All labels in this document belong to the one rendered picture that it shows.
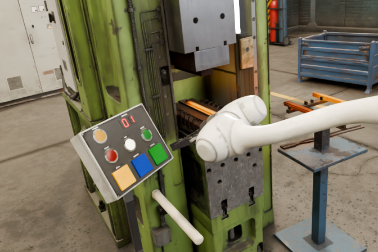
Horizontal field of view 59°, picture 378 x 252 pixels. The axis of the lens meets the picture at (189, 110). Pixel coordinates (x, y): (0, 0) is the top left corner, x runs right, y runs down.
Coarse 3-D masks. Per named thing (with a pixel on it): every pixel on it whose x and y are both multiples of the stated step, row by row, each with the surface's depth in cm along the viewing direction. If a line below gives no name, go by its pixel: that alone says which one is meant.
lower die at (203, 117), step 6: (180, 102) 206; (198, 102) 203; (180, 108) 197; (186, 108) 196; (192, 108) 193; (210, 108) 191; (216, 108) 190; (186, 114) 189; (192, 114) 185; (198, 114) 185; (204, 114) 183; (180, 120) 189; (186, 120) 182; (204, 120) 175; (192, 126) 177; (198, 126) 172
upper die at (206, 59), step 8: (216, 48) 162; (224, 48) 164; (176, 56) 173; (184, 56) 165; (192, 56) 158; (200, 56) 158; (208, 56) 161; (216, 56) 163; (224, 56) 165; (176, 64) 175; (184, 64) 167; (192, 64) 160; (200, 64) 159; (208, 64) 162; (216, 64) 164; (224, 64) 167
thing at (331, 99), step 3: (312, 93) 206; (315, 93) 204; (318, 93) 204; (321, 93) 203; (315, 96) 205; (318, 96) 202; (324, 96) 198; (327, 96) 198; (330, 96) 197; (324, 99) 198; (327, 99) 196; (330, 99) 194; (333, 99) 192; (336, 99) 192; (339, 99) 191; (333, 102) 193; (336, 102) 191; (339, 102) 189
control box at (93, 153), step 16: (128, 112) 139; (144, 112) 145; (96, 128) 126; (112, 128) 131; (128, 128) 136; (144, 128) 141; (80, 144) 122; (96, 144) 124; (112, 144) 128; (144, 144) 138; (96, 160) 121; (128, 160) 130; (96, 176) 124; (112, 176) 123; (144, 176) 132; (112, 192) 121
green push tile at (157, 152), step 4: (156, 144) 143; (160, 144) 143; (152, 148) 140; (156, 148) 141; (160, 148) 142; (148, 152) 138; (152, 152) 139; (156, 152) 140; (160, 152) 142; (164, 152) 143; (152, 156) 138; (156, 156) 139; (160, 156) 141; (164, 156) 142; (156, 160) 139; (160, 160) 140; (156, 164) 138
